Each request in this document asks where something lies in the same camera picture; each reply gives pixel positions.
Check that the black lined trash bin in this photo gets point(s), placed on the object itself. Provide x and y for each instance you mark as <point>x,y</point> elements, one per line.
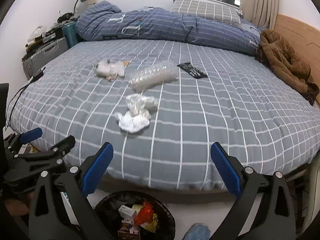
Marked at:
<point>107,211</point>

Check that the small grey white box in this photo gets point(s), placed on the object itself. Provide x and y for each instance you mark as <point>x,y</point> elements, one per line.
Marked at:
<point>127,213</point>

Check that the blue slipper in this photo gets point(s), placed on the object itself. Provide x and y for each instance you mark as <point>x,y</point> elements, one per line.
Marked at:
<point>198,231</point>

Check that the brown jacket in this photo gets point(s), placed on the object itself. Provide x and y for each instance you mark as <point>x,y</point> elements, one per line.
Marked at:
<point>277,54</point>

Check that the brown cookie box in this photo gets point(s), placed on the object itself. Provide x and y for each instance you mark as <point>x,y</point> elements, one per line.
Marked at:
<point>128,230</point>

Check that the clear bubble wrap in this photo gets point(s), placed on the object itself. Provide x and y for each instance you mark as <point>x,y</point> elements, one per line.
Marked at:
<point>151,76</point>

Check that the blue striped duvet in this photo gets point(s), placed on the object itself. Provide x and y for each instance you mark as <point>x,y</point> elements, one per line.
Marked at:
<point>106,21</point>

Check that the person left hand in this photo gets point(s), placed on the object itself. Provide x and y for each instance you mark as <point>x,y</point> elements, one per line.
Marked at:
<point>17,207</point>

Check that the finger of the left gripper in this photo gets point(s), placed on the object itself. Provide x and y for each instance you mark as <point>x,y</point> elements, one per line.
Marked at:
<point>30,136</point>
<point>60,149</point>

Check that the white drawstring pouch bag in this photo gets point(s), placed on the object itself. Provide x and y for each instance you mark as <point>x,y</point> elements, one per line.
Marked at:
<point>111,70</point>

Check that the yellow white snack packet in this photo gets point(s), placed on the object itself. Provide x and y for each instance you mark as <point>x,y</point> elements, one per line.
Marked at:
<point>151,225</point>

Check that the grey checked bed sheet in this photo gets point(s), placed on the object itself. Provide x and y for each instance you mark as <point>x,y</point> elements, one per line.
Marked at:
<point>242,105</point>

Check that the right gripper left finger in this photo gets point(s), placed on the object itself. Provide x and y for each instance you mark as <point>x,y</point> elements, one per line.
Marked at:
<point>60,208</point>

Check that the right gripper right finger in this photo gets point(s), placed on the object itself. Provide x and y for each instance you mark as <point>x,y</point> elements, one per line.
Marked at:
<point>275,218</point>

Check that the beige curtain right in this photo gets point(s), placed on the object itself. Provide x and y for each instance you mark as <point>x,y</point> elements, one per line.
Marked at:
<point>262,13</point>

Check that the red plastic bag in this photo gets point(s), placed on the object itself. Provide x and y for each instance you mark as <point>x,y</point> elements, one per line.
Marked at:
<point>145,214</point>

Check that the grey suitcase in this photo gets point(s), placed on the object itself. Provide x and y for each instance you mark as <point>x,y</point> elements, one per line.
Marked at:
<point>35,61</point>

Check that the grey checked pillow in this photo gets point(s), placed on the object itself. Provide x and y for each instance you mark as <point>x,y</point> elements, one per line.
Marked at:
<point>209,10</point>

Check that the teal suitcase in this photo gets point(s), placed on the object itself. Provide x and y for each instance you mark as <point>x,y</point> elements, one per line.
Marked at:
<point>70,33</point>

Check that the clutter pile on suitcase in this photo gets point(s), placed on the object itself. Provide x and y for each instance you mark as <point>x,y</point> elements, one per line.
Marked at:
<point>52,33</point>

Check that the black wet wipe sachet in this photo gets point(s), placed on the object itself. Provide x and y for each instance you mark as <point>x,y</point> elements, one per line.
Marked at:
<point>192,71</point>

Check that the white tissue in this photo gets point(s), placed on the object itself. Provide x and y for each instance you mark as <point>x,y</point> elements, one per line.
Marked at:
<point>138,114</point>

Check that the white mask on clutter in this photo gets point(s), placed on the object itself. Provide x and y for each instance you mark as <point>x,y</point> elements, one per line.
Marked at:
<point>38,32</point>

